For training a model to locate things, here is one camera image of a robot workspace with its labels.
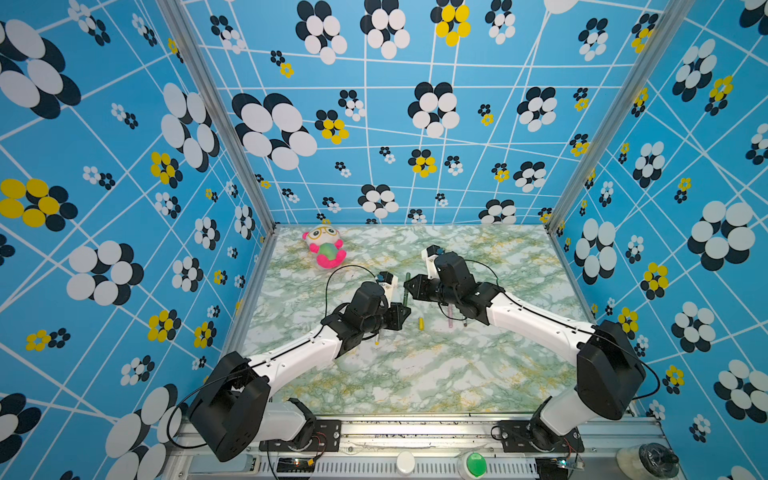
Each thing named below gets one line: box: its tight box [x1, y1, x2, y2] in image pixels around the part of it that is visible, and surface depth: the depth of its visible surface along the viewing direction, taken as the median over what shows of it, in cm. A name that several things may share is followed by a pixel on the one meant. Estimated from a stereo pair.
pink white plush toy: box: [302, 224, 347, 269], surface depth 110 cm
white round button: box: [396, 451, 416, 476], surface depth 65 cm
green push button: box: [457, 451, 487, 480], surface depth 63 cm
